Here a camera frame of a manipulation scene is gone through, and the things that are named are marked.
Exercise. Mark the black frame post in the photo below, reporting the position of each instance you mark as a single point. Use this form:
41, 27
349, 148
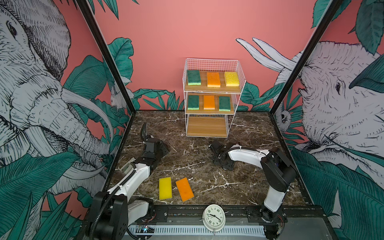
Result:
325, 20
97, 34

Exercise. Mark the white analog clock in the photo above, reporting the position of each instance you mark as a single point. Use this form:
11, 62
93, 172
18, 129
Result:
214, 218

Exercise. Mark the dark green sponge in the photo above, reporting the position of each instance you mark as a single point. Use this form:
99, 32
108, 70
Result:
193, 102
194, 78
225, 104

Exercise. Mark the black frame post right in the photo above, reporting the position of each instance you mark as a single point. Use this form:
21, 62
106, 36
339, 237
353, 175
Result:
325, 20

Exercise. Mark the black frame post left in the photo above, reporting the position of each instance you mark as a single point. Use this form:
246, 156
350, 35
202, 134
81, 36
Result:
97, 34

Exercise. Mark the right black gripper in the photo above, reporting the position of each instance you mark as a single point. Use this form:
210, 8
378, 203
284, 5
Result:
227, 167

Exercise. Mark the orange sponge tilted front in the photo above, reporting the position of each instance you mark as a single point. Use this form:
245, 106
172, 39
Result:
184, 189

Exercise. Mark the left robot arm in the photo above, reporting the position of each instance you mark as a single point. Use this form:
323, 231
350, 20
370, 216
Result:
110, 214

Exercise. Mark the white stapler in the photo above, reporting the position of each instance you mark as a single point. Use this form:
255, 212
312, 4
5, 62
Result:
127, 166

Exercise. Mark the white slotted cable duct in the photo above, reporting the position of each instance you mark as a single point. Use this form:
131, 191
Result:
168, 230

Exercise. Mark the white wire wooden shelf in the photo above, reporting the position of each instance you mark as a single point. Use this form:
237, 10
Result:
212, 91

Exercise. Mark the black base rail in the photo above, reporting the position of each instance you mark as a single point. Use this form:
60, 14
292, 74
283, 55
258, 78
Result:
231, 222

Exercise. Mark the yellow sponge on table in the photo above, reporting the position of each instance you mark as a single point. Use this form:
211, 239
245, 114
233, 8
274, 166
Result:
165, 188

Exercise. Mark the yellow sponge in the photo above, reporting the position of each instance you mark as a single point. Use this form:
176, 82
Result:
165, 188
232, 79

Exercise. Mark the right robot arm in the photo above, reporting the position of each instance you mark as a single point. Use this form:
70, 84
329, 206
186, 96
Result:
279, 170

